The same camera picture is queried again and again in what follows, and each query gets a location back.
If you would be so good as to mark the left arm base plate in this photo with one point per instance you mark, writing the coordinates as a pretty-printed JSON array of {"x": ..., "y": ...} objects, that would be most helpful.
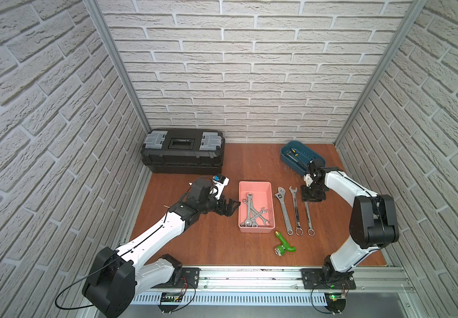
[{"x": 186, "y": 275}]

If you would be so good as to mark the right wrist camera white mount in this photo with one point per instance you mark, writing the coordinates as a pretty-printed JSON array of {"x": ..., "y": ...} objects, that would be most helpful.
[{"x": 308, "y": 180}]

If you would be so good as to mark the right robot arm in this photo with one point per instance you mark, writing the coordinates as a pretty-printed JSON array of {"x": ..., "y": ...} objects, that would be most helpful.
[{"x": 373, "y": 222}]

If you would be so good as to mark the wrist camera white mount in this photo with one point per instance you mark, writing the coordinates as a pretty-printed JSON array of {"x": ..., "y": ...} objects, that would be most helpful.
[
  {"x": 308, "y": 180},
  {"x": 219, "y": 183}
]

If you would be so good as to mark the black plastic toolbox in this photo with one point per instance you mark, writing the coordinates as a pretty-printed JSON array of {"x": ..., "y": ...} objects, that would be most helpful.
[{"x": 184, "y": 151}]

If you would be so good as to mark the medium combination wrench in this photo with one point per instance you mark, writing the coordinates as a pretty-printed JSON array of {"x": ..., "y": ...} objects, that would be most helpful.
[{"x": 311, "y": 231}]

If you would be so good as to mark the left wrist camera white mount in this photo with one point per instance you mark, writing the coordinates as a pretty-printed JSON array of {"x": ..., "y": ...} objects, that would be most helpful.
[{"x": 219, "y": 183}]

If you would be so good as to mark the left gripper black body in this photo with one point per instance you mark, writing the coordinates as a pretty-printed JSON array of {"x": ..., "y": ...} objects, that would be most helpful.
[{"x": 221, "y": 205}]

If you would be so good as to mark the adjustable steel wrench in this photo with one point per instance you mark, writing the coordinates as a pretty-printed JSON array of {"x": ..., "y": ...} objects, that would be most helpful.
[{"x": 280, "y": 195}]

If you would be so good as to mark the right controller board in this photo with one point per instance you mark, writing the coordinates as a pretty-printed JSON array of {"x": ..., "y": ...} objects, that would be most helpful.
[{"x": 335, "y": 303}]

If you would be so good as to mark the left controller board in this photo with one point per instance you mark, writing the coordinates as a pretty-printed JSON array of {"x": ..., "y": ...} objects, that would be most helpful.
[{"x": 170, "y": 301}]

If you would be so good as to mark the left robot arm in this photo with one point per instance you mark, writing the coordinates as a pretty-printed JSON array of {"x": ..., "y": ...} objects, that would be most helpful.
[{"x": 117, "y": 275}]

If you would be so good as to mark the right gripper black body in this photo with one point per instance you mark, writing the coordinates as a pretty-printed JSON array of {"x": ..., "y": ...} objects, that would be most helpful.
[{"x": 313, "y": 193}]

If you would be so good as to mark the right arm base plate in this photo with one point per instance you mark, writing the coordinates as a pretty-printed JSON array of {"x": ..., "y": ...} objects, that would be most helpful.
[{"x": 318, "y": 278}]

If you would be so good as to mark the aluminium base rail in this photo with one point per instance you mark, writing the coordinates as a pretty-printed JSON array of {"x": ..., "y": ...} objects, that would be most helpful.
[{"x": 256, "y": 279}]

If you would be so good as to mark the controller board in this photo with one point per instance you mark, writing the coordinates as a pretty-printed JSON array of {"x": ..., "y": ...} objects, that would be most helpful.
[
  {"x": 335, "y": 303},
  {"x": 170, "y": 301}
]

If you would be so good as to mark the black tool in teal box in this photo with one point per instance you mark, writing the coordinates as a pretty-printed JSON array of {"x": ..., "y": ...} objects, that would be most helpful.
[{"x": 293, "y": 155}]

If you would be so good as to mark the green toy drill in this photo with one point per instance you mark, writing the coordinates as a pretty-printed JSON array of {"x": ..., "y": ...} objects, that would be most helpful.
[{"x": 284, "y": 246}]

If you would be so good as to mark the left aluminium corner post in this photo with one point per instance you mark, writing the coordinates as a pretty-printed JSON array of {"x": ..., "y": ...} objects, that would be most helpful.
[{"x": 106, "y": 36}]

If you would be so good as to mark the aluminium corner post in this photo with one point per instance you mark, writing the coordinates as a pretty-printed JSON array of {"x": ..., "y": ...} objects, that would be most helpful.
[
  {"x": 414, "y": 10},
  {"x": 106, "y": 36}
]

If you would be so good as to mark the steel wrench in pink box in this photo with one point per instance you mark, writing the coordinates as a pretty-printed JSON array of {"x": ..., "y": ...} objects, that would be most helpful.
[{"x": 248, "y": 210}]

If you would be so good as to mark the pink plastic storage box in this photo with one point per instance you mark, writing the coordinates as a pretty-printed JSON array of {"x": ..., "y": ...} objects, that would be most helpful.
[{"x": 262, "y": 198}]

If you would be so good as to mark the long combination wrench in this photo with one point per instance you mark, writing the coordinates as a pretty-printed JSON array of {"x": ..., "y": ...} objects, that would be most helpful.
[{"x": 298, "y": 230}]

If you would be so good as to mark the right aluminium corner post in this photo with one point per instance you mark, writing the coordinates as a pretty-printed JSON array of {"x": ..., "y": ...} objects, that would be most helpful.
[{"x": 414, "y": 10}]

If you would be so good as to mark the teal plastic storage box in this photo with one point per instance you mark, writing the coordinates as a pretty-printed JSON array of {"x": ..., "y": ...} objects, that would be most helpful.
[{"x": 306, "y": 155}]

